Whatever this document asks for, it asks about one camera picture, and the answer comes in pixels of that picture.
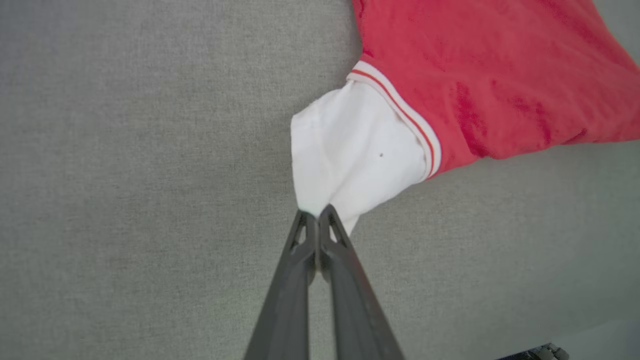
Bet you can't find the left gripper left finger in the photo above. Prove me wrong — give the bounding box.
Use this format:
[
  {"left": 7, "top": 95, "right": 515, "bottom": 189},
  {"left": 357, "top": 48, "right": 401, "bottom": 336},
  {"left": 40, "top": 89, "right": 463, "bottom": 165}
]
[{"left": 244, "top": 209, "right": 320, "bottom": 360}]

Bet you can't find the grey fabric sofa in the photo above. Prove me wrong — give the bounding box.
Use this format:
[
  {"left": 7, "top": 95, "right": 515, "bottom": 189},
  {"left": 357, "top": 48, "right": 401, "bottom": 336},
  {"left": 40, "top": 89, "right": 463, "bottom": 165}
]
[{"left": 0, "top": 0, "right": 640, "bottom": 360}]

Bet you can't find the red and white garment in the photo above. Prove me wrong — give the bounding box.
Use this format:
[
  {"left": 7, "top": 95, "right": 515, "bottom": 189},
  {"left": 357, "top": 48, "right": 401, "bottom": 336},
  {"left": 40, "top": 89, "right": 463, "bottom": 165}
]
[{"left": 290, "top": 0, "right": 640, "bottom": 236}]

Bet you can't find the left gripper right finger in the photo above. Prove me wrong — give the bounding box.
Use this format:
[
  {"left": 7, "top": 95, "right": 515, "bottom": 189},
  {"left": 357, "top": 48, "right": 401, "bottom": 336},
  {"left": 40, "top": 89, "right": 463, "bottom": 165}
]
[{"left": 318, "top": 204, "right": 406, "bottom": 360}]

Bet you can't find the small grey metal part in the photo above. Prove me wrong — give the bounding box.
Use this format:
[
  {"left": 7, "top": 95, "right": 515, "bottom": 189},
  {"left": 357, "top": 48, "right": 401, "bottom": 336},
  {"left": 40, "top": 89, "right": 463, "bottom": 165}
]
[{"left": 497, "top": 342, "right": 571, "bottom": 360}]

